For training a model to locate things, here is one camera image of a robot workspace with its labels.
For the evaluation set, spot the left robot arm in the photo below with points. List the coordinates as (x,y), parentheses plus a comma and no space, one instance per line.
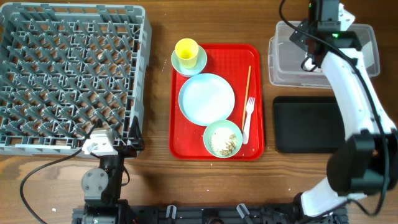
(102,185)

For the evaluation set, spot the large light blue plate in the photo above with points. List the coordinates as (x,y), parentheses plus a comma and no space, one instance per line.
(206,98)

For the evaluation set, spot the green bowl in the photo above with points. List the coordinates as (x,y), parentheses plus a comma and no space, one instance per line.
(222,123)

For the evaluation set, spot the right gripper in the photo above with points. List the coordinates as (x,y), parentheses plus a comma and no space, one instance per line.
(298,38)

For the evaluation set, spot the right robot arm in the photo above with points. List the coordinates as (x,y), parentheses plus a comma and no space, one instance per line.
(366,164)

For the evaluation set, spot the red plastic serving tray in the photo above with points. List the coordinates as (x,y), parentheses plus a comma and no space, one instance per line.
(239,65)

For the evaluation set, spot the clear plastic waste bin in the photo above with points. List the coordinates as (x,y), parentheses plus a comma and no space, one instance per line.
(285,58)

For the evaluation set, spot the grey plastic dishwasher rack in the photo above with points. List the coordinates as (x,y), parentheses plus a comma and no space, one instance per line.
(63,66)

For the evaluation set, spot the yellow plastic cup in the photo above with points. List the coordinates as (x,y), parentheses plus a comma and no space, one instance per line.
(187,52)

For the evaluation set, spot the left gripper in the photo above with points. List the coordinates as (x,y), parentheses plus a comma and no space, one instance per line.
(130,150)

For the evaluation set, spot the white plastic fork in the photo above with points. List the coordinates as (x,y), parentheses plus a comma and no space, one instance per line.
(249,110)

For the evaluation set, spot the rice and food scraps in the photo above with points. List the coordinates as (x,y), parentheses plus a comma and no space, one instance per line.
(223,141)

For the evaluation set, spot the wooden chopstick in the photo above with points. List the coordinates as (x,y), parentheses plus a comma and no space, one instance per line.
(246,96)

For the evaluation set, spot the small light blue bowl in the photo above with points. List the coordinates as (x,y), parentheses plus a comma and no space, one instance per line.
(189,72)

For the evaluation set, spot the black plastic tray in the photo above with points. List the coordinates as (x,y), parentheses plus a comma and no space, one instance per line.
(307,124)

